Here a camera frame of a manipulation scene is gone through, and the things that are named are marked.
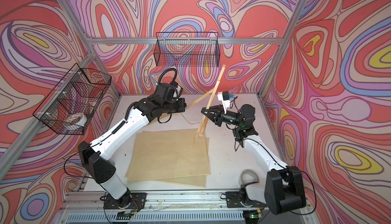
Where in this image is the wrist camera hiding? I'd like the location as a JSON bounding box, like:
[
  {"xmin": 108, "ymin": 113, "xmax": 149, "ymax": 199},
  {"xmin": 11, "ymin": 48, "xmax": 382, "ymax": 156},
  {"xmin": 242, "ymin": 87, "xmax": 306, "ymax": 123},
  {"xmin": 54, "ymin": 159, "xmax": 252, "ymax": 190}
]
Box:
[
  {"xmin": 217, "ymin": 91, "xmax": 234, "ymax": 112},
  {"xmin": 155, "ymin": 83, "xmax": 180, "ymax": 104}
]

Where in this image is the left black wire basket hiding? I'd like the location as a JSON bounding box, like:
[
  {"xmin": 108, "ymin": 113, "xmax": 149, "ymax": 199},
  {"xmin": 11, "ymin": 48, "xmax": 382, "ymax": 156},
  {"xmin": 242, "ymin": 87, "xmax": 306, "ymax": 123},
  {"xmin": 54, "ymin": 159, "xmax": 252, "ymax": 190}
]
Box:
[{"xmin": 33, "ymin": 64, "xmax": 112, "ymax": 135}]

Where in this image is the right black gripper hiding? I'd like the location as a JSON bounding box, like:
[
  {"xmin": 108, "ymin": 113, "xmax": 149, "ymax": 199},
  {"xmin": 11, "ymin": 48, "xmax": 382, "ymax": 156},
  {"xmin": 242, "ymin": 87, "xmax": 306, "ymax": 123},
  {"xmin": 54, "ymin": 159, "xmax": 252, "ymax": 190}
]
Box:
[{"xmin": 202, "ymin": 104, "xmax": 242, "ymax": 127}]

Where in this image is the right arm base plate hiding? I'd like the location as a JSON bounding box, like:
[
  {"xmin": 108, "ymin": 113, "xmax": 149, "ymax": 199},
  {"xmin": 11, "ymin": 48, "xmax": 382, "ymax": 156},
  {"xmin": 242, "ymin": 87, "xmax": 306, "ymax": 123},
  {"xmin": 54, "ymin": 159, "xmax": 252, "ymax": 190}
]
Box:
[{"xmin": 221, "ymin": 191, "xmax": 267, "ymax": 208}]

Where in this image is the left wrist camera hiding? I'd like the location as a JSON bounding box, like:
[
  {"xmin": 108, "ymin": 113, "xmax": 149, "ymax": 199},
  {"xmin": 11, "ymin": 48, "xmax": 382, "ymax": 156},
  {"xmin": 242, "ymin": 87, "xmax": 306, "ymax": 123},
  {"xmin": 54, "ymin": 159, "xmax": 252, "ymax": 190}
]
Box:
[{"xmin": 155, "ymin": 83, "xmax": 180, "ymax": 104}]

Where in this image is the back black wire basket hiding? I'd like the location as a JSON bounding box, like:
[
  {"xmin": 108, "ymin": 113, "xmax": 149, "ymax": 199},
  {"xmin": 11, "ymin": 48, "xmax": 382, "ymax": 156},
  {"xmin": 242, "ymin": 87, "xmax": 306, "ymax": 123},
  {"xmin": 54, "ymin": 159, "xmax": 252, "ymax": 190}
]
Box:
[{"xmin": 153, "ymin": 31, "xmax": 221, "ymax": 67}]

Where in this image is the black wire basket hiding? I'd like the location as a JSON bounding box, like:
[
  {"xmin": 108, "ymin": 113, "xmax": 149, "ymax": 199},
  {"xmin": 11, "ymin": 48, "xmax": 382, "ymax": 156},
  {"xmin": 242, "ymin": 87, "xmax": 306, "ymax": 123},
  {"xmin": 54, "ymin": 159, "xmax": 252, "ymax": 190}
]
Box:
[
  {"xmin": 153, "ymin": 31, "xmax": 221, "ymax": 67},
  {"xmin": 33, "ymin": 64, "xmax": 112, "ymax": 135}
]

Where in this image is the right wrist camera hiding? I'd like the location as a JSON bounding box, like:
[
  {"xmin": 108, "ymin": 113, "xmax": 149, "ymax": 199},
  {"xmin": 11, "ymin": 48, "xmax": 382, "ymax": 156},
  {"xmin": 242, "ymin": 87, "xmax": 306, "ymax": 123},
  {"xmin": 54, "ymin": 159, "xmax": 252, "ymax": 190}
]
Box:
[{"xmin": 217, "ymin": 91, "xmax": 234, "ymax": 112}]

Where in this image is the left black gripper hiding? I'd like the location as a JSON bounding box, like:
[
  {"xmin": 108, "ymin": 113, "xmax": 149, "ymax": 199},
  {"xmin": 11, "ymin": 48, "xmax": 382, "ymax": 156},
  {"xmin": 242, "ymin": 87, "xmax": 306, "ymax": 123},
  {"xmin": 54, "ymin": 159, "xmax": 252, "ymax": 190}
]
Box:
[{"xmin": 161, "ymin": 97, "xmax": 189, "ymax": 115}]

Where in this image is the patterned tape roll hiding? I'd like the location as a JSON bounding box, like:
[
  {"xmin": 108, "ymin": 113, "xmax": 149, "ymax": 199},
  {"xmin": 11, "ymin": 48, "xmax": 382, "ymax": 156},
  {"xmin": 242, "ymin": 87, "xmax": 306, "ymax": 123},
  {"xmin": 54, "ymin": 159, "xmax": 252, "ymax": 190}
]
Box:
[{"xmin": 65, "ymin": 113, "xmax": 88, "ymax": 126}]

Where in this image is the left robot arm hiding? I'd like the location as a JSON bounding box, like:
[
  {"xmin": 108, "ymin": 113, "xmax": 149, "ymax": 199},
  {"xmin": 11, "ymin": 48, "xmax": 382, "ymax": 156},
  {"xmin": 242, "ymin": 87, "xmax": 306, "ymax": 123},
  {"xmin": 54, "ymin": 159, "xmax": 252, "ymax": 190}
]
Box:
[{"xmin": 77, "ymin": 67, "xmax": 186, "ymax": 211}]

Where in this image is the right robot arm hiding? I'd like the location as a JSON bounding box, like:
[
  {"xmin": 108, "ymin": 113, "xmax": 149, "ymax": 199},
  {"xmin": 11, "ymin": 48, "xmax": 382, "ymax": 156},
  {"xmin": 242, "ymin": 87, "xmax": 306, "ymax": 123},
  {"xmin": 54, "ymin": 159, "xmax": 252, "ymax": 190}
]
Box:
[{"xmin": 201, "ymin": 104, "xmax": 311, "ymax": 216}]

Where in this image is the wooden easel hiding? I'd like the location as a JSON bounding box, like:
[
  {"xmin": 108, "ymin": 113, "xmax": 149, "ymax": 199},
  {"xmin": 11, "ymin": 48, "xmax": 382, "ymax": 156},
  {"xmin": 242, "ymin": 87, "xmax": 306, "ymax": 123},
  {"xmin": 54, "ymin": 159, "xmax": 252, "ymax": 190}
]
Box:
[{"xmin": 157, "ymin": 64, "xmax": 227, "ymax": 143}]

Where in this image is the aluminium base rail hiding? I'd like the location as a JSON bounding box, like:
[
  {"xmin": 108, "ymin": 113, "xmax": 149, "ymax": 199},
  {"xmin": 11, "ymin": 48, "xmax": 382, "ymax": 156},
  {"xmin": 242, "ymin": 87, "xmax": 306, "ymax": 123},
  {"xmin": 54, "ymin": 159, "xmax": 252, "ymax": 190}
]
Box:
[{"xmin": 57, "ymin": 188, "xmax": 315, "ymax": 224}]

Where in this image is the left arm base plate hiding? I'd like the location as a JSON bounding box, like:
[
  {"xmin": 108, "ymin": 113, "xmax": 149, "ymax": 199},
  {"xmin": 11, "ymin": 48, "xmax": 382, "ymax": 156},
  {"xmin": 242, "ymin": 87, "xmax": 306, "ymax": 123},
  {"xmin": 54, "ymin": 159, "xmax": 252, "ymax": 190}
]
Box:
[{"xmin": 101, "ymin": 191, "xmax": 147, "ymax": 210}]

